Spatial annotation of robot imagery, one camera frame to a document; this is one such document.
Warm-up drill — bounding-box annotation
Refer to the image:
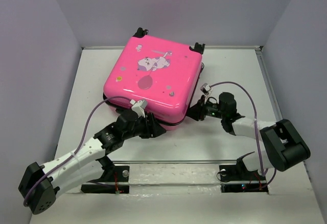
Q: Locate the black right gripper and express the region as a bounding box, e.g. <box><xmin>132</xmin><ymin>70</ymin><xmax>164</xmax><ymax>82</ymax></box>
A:
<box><xmin>183</xmin><ymin>94</ymin><xmax>225</xmax><ymax>121</ymax></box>

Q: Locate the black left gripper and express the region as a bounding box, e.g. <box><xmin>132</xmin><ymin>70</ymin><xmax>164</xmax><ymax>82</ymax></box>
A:
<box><xmin>122</xmin><ymin>112</ymin><xmax>166</xmax><ymax>140</ymax></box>

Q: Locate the pink hard-shell suitcase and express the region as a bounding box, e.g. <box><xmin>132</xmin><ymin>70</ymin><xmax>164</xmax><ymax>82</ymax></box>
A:
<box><xmin>103</xmin><ymin>28</ymin><xmax>205</xmax><ymax>130</ymax></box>

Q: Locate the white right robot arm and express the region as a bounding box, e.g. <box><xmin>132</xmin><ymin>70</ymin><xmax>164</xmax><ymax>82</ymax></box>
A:
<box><xmin>186</xmin><ymin>92</ymin><xmax>311</xmax><ymax>179</ymax></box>

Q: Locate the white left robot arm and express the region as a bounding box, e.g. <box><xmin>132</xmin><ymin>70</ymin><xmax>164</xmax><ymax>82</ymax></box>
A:
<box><xmin>18</xmin><ymin>109</ymin><xmax>166</xmax><ymax>215</ymax></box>

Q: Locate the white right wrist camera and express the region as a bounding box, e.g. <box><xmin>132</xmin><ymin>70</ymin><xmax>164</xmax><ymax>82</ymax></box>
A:
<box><xmin>200</xmin><ymin>83</ymin><xmax>212</xmax><ymax>96</ymax></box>

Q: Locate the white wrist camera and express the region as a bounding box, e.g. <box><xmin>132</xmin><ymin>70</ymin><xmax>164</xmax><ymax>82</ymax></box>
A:
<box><xmin>130</xmin><ymin>99</ymin><xmax>148</xmax><ymax>117</ymax></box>
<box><xmin>200</xmin><ymin>83</ymin><xmax>212</xmax><ymax>96</ymax></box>

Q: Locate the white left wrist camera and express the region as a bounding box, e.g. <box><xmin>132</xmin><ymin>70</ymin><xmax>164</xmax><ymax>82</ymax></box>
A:
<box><xmin>130</xmin><ymin>99</ymin><xmax>148</xmax><ymax>117</ymax></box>

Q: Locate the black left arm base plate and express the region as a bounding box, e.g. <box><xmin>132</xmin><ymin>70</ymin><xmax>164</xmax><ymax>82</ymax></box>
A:
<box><xmin>80</xmin><ymin>165</ymin><xmax>130</xmax><ymax>194</ymax></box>

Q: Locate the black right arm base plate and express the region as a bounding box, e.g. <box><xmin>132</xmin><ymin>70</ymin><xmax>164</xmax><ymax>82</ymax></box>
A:
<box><xmin>216</xmin><ymin>164</ymin><xmax>269</xmax><ymax>193</ymax></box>

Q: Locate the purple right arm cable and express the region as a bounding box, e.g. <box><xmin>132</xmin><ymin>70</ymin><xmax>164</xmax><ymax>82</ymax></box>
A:
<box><xmin>208</xmin><ymin>81</ymin><xmax>277</xmax><ymax>187</ymax></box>

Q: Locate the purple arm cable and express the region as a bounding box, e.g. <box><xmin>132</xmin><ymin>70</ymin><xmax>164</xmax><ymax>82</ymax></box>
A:
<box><xmin>23</xmin><ymin>96</ymin><xmax>133</xmax><ymax>207</ymax></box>
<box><xmin>208</xmin><ymin>81</ymin><xmax>277</xmax><ymax>187</ymax></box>

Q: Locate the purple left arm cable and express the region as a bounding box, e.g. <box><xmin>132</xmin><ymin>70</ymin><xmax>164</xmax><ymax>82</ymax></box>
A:
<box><xmin>23</xmin><ymin>96</ymin><xmax>133</xmax><ymax>207</ymax></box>

